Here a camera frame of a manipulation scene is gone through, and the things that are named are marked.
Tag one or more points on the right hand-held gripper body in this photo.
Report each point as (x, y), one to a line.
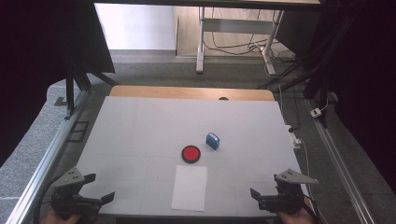
(285, 199)

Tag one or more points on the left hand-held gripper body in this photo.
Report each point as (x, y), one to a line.
(70, 199)

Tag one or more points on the blue stamp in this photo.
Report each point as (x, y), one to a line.
(212, 141)

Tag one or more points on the round red ink pad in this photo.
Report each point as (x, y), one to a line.
(191, 154)

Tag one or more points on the person's right hand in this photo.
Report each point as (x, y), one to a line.
(295, 218)

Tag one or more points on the person's left hand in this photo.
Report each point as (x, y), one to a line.
(57, 219)

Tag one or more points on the white power strip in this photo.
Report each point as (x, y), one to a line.
(294, 137)

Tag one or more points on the white paper sheet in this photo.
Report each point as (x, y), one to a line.
(190, 188)

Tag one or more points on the white table mat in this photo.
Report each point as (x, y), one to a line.
(149, 130)

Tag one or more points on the small white plug adapter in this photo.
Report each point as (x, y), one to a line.
(316, 112)

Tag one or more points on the black metal stand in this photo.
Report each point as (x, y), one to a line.
(317, 77)
(74, 81)

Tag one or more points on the wooden table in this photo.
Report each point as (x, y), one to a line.
(174, 92)

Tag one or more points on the black curtain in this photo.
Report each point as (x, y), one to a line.
(367, 77)
(40, 56)

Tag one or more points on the aluminium rail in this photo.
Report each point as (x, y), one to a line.
(40, 168)
(339, 165)

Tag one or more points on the white desk frame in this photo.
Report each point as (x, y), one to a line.
(233, 25)

